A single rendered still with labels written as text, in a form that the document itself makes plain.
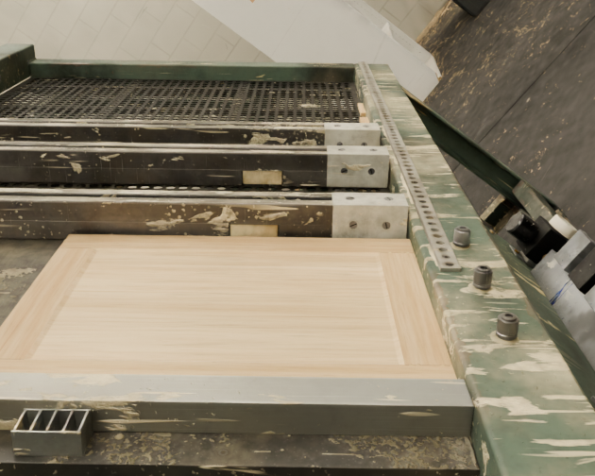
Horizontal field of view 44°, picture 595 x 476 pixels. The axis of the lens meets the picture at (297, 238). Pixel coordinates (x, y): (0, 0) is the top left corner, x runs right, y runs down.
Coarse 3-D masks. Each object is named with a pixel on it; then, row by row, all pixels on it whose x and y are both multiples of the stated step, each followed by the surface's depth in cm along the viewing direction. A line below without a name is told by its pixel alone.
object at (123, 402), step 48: (0, 384) 79; (48, 384) 79; (96, 384) 79; (144, 384) 79; (192, 384) 80; (240, 384) 80; (288, 384) 80; (336, 384) 80; (384, 384) 80; (432, 384) 80; (192, 432) 78; (240, 432) 78; (288, 432) 78; (336, 432) 78; (384, 432) 78; (432, 432) 78
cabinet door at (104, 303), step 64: (64, 256) 114; (128, 256) 115; (192, 256) 116; (256, 256) 116; (320, 256) 116; (384, 256) 116; (64, 320) 97; (128, 320) 97; (192, 320) 97; (256, 320) 97; (320, 320) 98; (384, 320) 98
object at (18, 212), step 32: (0, 192) 125; (32, 192) 125; (64, 192) 125; (96, 192) 126; (128, 192) 126; (160, 192) 126; (192, 192) 126; (224, 192) 127; (256, 192) 127; (288, 192) 127; (0, 224) 123; (32, 224) 123; (64, 224) 123; (96, 224) 123; (128, 224) 123; (160, 224) 123; (192, 224) 123; (224, 224) 123; (256, 224) 123; (288, 224) 123; (320, 224) 123; (352, 224) 123; (384, 224) 123
